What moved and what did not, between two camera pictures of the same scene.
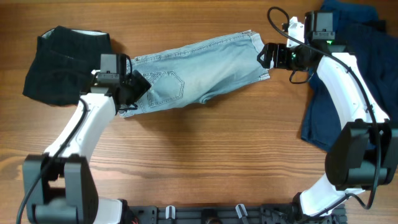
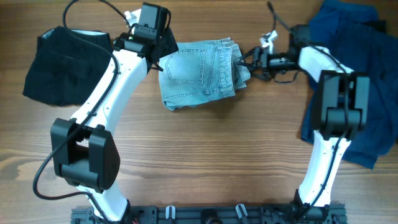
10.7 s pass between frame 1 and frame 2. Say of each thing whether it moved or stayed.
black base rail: stayed
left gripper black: moved
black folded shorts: stayed
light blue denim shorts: moved
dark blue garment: stayed
